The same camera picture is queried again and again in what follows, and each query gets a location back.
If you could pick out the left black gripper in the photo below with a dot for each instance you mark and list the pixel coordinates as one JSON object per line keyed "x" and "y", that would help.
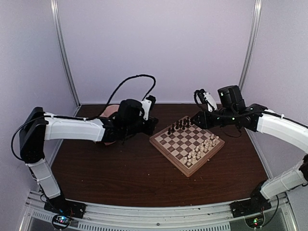
{"x": 152, "y": 122}

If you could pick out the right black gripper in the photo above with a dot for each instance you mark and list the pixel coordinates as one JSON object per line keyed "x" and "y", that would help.
{"x": 205, "y": 122}

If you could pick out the dark chess piece tall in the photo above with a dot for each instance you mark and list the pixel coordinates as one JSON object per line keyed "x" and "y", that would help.
{"x": 177, "y": 125}

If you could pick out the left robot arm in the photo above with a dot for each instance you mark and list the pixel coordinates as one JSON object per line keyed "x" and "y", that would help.
{"x": 132, "y": 117}

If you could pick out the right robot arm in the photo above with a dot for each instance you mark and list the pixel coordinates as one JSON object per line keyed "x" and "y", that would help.
{"x": 256, "y": 118}

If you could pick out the wooden chess board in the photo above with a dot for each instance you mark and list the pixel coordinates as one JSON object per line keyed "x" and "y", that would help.
{"x": 179, "y": 143}

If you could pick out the white chess pieces group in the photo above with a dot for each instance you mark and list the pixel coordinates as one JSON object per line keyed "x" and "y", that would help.
{"x": 203, "y": 151}

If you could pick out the right circuit board with LEDs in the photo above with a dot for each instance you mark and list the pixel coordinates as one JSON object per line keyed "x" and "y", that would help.
{"x": 255, "y": 221}

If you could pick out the circuit board with leds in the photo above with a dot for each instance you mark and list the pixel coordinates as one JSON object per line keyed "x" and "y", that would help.
{"x": 255, "y": 221}
{"x": 60, "y": 220}

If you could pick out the left circuit board with LEDs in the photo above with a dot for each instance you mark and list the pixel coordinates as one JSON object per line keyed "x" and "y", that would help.
{"x": 60, "y": 220}

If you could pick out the pink double pet bowl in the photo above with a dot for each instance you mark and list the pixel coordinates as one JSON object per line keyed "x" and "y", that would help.
{"x": 109, "y": 113}

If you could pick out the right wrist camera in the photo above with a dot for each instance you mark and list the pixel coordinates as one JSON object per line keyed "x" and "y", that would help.
{"x": 207, "y": 100}

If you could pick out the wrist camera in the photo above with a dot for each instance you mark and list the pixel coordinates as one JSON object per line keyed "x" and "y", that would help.
{"x": 207, "y": 100}
{"x": 147, "y": 105}

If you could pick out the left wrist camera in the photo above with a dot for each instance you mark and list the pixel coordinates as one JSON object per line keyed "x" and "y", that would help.
{"x": 147, "y": 105}

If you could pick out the right aluminium frame post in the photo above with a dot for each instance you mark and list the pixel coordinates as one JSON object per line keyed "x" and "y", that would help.
{"x": 251, "y": 42}

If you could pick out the aluminium frame post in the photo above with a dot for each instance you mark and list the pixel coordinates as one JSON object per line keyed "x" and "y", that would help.
{"x": 64, "y": 57}
{"x": 251, "y": 42}

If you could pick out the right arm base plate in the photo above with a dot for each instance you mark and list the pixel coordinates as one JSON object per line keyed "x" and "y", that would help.
{"x": 246, "y": 207}

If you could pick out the front aluminium rail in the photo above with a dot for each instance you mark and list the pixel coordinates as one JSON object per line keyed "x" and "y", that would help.
{"x": 215, "y": 217}

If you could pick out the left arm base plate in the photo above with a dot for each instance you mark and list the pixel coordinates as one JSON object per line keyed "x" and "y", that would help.
{"x": 72, "y": 209}

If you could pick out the left aluminium frame post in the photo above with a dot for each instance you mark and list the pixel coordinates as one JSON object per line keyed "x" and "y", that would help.
{"x": 64, "y": 57}

